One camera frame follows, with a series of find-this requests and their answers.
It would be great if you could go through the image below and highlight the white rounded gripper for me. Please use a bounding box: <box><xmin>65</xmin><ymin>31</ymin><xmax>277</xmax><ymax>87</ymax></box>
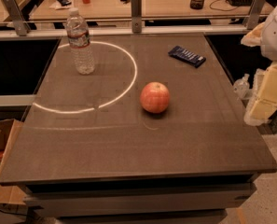
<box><xmin>241</xmin><ymin>6</ymin><xmax>277</xmax><ymax>126</ymax></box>

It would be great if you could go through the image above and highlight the red yellow apple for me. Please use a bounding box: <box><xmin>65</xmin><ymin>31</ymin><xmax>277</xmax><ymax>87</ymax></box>
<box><xmin>140</xmin><ymin>82</ymin><xmax>170</xmax><ymax>114</ymax></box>

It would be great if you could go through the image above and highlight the small clear bottle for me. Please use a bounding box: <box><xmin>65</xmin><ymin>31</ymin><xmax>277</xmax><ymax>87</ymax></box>
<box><xmin>233</xmin><ymin>74</ymin><xmax>250</xmax><ymax>99</ymax></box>

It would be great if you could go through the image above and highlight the dark blue snack bar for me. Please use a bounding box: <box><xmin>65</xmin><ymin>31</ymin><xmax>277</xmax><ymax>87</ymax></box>
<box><xmin>168</xmin><ymin>46</ymin><xmax>206</xmax><ymax>68</ymax></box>

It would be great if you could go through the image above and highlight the black mesh pen cup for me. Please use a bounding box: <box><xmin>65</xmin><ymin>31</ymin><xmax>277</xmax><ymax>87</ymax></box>
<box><xmin>190</xmin><ymin>0</ymin><xmax>205</xmax><ymax>9</ymax></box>

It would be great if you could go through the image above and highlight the clear plastic water bottle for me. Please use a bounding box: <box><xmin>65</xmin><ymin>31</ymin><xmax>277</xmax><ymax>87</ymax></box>
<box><xmin>66</xmin><ymin>7</ymin><xmax>95</xmax><ymax>75</ymax></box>

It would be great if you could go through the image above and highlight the brown cardboard box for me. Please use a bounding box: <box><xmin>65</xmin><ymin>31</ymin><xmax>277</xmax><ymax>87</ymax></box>
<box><xmin>0</xmin><ymin>119</ymin><xmax>25</xmax><ymax>206</ymax></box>

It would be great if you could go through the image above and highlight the grey metal right bracket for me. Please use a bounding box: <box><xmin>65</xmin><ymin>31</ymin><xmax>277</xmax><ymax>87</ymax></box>
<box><xmin>243</xmin><ymin>0</ymin><xmax>266</xmax><ymax>30</ymax></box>

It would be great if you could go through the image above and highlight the grey metal bracket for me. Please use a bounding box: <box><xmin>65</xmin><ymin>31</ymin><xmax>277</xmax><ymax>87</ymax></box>
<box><xmin>2</xmin><ymin>0</ymin><xmax>30</xmax><ymax>36</ymax></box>
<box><xmin>243</xmin><ymin>0</ymin><xmax>266</xmax><ymax>30</ymax></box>
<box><xmin>131</xmin><ymin>0</ymin><xmax>142</xmax><ymax>33</ymax></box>

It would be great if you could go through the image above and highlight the black cable on desk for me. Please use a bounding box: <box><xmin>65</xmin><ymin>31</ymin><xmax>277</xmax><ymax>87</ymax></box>
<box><xmin>209</xmin><ymin>0</ymin><xmax>241</xmax><ymax>12</ymax></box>

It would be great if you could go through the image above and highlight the grey metal middle bracket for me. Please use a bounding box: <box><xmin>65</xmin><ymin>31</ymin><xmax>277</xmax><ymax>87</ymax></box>
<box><xmin>131</xmin><ymin>0</ymin><xmax>142</xmax><ymax>33</ymax></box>

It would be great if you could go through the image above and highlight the grey metal left bracket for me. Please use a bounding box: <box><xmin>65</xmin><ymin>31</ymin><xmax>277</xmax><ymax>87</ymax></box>
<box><xmin>2</xmin><ymin>0</ymin><xmax>30</xmax><ymax>36</ymax></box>

